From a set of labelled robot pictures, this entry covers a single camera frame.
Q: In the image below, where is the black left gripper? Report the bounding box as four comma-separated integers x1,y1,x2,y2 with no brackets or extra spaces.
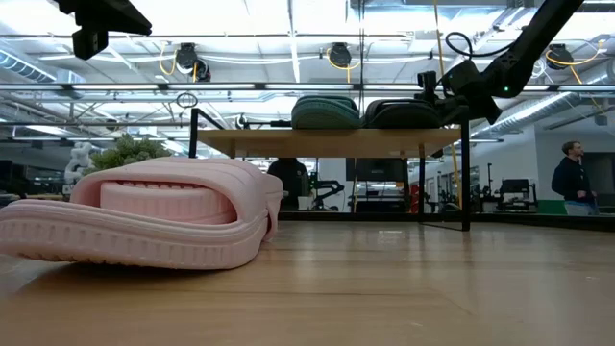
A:
51,0,153,62

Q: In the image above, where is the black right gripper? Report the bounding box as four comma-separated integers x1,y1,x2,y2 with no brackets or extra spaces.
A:
430,59,504,127

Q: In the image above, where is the black rubber slide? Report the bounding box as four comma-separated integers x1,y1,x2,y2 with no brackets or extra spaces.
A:
363,98,442,130

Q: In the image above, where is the teal rubber slide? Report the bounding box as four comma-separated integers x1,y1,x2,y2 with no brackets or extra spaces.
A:
290,94,362,131

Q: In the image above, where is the black background monitor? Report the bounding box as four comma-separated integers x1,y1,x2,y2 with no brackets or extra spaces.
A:
345,157,410,184

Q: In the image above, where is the black workstation equipment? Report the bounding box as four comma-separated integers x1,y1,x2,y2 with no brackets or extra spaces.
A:
494,178,540,213

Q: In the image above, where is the green plant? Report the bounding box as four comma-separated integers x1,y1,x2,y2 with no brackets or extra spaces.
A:
83,133,172,174

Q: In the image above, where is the person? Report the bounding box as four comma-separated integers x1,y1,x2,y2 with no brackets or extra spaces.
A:
267,157,312,211
550,140,600,216

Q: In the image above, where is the white robot figure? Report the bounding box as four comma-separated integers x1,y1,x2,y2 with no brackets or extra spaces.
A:
62,140,94,186

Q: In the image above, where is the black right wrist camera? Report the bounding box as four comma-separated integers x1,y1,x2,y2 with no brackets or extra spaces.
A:
416,70,438,103

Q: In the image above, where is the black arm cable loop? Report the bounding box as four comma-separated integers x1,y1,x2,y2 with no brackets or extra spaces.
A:
444,31,518,60

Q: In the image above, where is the long yellow hanging cable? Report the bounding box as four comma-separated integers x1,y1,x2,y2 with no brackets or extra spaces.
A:
431,0,463,210

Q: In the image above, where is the black ceiling cable reel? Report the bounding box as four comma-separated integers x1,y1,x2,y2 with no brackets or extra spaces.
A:
174,41,200,71
328,41,354,69
193,57,212,84
547,43,576,71

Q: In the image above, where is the black hanging ring hook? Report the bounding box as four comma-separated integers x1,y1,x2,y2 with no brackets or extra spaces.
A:
175,91,200,110

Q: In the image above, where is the wooden shelf with black frame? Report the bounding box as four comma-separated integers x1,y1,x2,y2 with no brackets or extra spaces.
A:
188,106,472,233

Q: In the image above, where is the black background rail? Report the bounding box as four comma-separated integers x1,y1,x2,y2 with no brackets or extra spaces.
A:
234,119,293,131

